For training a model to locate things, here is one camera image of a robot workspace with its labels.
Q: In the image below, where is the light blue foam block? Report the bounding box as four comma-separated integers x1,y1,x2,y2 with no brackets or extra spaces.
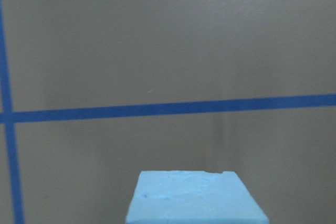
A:
125,170,269,223

